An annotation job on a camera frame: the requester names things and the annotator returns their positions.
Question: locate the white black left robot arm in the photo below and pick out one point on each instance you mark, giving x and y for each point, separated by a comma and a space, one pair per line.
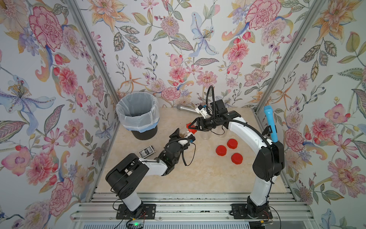
126, 176

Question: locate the aluminium corner post right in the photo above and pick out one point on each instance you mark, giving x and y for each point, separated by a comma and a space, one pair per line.
310, 16

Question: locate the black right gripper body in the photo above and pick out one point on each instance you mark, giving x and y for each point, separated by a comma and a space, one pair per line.
202, 123

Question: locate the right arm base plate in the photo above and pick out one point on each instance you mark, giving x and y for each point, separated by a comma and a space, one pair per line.
250, 211

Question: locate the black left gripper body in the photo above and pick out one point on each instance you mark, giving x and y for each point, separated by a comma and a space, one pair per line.
177, 139

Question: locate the black white card box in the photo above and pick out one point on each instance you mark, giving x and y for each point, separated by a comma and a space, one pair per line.
147, 151

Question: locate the aluminium corner post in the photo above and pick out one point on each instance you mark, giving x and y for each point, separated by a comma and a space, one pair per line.
86, 34
310, 16

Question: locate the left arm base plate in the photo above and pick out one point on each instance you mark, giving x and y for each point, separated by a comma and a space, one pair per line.
144, 211

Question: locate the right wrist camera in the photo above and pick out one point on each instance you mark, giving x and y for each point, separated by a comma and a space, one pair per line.
202, 111

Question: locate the black bin with white liner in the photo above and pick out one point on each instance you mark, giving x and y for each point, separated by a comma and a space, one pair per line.
139, 113

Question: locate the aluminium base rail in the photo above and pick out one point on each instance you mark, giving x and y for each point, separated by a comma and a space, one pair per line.
204, 207

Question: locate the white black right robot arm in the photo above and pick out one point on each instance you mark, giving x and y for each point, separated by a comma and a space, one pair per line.
269, 152

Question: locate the silver microphone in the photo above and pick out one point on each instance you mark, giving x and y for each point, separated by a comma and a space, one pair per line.
183, 108

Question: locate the aluminium corner post left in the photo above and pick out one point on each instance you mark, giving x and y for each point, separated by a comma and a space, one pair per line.
86, 34

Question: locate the blue microphone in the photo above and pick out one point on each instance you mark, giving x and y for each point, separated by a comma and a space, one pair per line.
270, 122

